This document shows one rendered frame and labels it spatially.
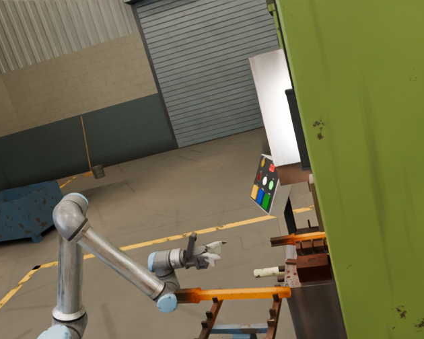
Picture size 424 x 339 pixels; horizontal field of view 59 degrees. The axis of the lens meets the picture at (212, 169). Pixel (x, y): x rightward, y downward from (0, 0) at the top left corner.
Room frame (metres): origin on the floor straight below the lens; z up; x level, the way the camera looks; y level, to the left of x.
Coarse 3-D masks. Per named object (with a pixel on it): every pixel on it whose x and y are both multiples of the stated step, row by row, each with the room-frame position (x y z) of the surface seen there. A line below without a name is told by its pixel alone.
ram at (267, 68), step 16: (256, 64) 1.32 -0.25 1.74; (272, 64) 1.31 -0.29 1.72; (256, 80) 1.32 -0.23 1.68; (272, 80) 1.31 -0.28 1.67; (288, 80) 1.29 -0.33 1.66; (272, 96) 1.31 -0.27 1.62; (272, 112) 1.32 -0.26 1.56; (288, 112) 1.30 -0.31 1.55; (272, 128) 1.32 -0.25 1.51; (288, 128) 1.30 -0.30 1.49; (272, 144) 1.32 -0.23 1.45; (288, 144) 1.31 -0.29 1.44; (288, 160) 1.31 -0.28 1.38
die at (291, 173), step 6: (300, 162) 1.35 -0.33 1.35; (282, 168) 1.37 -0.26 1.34; (288, 168) 1.36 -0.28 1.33; (294, 168) 1.36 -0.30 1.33; (300, 168) 1.35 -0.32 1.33; (282, 174) 1.37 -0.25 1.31; (288, 174) 1.36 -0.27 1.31; (294, 174) 1.36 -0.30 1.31; (300, 174) 1.35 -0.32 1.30; (306, 174) 1.34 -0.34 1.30; (282, 180) 1.37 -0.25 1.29; (288, 180) 1.37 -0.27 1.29; (294, 180) 1.36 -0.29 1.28; (300, 180) 1.35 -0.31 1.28; (306, 180) 1.35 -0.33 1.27
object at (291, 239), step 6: (294, 234) 1.47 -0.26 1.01; (300, 234) 1.45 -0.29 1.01; (306, 234) 1.44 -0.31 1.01; (312, 234) 1.42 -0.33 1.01; (318, 234) 1.41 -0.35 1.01; (324, 234) 1.40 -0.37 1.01; (270, 240) 1.47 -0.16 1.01; (276, 240) 1.46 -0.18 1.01; (282, 240) 1.45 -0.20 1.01; (288, 240) 1.45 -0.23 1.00; (294, 240) 1.43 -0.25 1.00
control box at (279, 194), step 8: (264, 160) 2.11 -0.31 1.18; (272, 160) 2.01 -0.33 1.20; (264, 168) 2.08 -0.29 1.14; (272, 168) 1.97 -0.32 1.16; (256, 176) 2.16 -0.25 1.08; (264, 176) 2.04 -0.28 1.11; (272, 176) 1.95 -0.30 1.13; (256, 184) 2.12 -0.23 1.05; (264, 184) 2.00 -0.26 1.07; (280, 184) 1.86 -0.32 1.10; (288, 184) 1.86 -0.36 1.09; (264, 192) 1.98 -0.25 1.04; (272, 192) 1.88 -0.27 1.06; (280, 192) 1.85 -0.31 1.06; (288, 192) 1.86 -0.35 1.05; (272, 200) 1.85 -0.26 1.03; (280, 200) 1.85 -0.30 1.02; (272, 208) 1.85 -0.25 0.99; (280, 208) 1.85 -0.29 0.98; (280, 216) 1.85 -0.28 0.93
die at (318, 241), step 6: (306, 228) 1.54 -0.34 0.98; (312, 228) 1.53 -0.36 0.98; (318, 228) 1.51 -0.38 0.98; (300, 240) 1.42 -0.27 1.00; (306, 240) 1.41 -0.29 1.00; (318, 240) 1.39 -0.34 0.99; (306, 246) 1.37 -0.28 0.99; (318, 246) 1.35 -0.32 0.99; (300, 252) 1.37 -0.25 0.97; (306, 252) 1.36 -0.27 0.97; (312, 252) 1.36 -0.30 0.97; (318, 252) 1.35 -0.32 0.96
